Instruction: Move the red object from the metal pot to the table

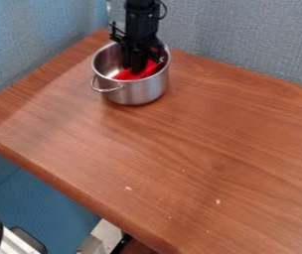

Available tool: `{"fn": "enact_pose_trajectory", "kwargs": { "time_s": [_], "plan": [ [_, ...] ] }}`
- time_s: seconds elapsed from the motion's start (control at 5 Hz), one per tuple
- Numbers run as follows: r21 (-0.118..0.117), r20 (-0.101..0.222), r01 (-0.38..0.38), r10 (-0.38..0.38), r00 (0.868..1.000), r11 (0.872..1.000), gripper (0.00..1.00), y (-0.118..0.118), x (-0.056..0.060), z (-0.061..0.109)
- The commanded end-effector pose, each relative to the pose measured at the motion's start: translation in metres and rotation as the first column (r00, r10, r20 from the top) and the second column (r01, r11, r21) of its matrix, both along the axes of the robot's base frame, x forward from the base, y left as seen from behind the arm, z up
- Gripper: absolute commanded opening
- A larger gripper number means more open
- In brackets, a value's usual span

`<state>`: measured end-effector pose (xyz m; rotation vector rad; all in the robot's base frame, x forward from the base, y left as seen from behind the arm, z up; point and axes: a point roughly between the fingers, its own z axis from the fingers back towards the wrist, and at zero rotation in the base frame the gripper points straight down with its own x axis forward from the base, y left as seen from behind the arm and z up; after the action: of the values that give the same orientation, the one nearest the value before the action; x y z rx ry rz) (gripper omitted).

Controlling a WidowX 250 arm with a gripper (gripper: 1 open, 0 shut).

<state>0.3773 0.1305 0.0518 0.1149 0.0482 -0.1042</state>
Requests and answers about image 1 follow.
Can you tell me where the white table leg bracket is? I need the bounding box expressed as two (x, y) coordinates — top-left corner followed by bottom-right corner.
(76, 219), (123, 254)

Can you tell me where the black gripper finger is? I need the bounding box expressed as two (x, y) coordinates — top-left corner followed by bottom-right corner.
(121, 44), (136, 70)
(136, 50), (148, 72)

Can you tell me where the white ribbed radiator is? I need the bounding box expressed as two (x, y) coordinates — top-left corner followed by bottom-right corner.
(0, 228), (37, 254)

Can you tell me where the black box on floor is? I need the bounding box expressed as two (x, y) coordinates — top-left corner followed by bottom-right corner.
(10, 226), (49, 254)

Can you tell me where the silver metal pot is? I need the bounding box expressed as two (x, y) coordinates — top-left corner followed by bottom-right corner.
(89, 43), (171, 105)

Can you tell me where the red object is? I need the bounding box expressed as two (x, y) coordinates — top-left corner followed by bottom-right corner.
(112, 60), (160, 80)

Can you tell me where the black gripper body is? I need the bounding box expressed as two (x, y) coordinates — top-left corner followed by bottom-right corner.
(109, 0), (167, 61)

